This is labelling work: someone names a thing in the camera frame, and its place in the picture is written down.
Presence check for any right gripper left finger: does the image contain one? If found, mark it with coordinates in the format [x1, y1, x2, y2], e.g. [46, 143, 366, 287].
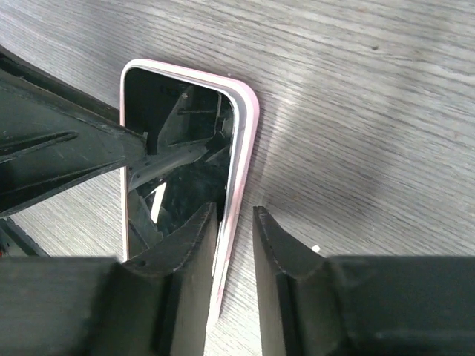
[1, 203, 217, 355]

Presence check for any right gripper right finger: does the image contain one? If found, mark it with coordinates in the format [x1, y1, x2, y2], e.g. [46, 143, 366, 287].
[252, 206, 474, 355]

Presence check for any black phone face up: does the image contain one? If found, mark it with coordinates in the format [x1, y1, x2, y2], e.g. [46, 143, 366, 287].
[124, 67, 234, 257]

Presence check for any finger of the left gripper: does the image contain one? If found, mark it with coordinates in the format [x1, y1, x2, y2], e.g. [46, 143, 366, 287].
[1, 48, 146, 217]

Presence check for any pink phone case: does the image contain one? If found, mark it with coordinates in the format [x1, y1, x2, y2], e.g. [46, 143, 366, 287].
[119, 59, 260, 323]

